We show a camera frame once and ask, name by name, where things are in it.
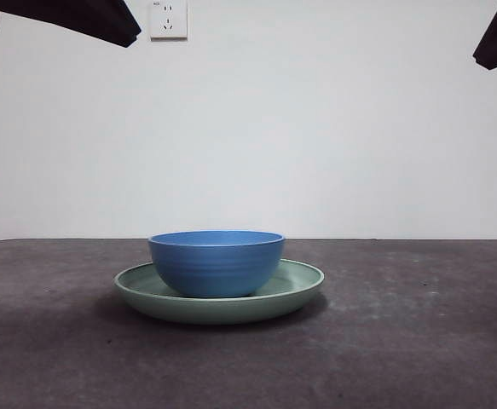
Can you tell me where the blue ribbed bowl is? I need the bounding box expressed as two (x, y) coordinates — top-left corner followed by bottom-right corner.
(147, 230), (286, 298)

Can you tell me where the green round plate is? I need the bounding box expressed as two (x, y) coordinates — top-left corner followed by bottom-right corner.
(113, 258), (326, 326)

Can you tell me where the white wall socket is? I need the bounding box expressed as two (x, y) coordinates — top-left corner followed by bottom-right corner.
(149, 0), (188, 42)

